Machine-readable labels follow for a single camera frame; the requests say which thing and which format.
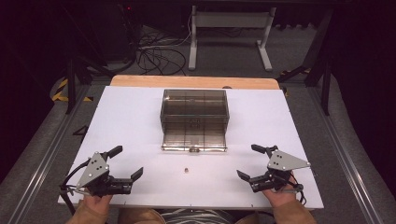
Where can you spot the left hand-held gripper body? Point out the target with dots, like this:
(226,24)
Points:
(93,174)

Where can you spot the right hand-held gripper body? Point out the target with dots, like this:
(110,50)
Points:
(285,161)

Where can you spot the small brown cylindrical object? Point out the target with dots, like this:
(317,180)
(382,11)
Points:
(186,170)

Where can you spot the smoky transparent plastic box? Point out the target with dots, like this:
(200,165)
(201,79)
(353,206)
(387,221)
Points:
(194,105)

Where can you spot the person's left hand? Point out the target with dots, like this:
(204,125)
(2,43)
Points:
(95,202)

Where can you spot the person's right hand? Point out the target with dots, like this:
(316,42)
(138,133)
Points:
(281,198)

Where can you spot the person's striped shirt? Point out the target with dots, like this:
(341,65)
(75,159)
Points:
(194,217)

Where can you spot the yellow black hazard tape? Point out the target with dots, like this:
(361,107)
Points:
(62,91)

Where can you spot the black metal stand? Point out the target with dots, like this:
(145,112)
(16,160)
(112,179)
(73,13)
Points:
(74,81)
(317,68)

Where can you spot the aluminium floor rail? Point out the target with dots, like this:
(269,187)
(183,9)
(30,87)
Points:
(40,169)
(342,158)

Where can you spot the white metal stand frame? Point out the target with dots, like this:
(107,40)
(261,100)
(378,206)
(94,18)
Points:
(230,34)

